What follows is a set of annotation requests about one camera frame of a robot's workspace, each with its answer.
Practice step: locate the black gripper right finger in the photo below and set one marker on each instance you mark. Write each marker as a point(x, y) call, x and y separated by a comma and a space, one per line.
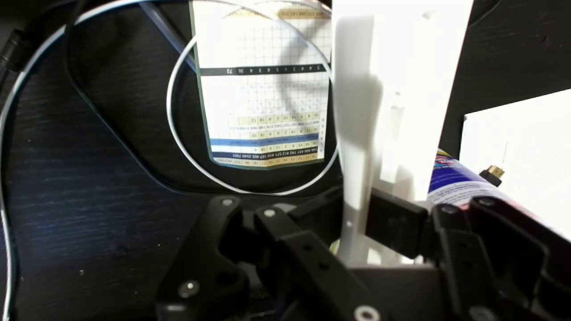
point(497, 263)

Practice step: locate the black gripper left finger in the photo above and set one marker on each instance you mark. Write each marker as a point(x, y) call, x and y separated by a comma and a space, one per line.
point(210, 277)

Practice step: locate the long white box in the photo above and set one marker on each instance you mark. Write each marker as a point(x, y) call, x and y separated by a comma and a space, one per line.
point(393, 69)

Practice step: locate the white wipes canister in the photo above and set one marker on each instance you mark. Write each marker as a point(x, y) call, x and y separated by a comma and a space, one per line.
point(456, 184)

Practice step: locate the white paper sheet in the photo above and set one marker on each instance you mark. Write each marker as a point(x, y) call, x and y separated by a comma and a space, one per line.
point(531, 142)

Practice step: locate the striped booklet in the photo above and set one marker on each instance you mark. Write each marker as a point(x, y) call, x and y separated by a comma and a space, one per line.
point(263, 79)

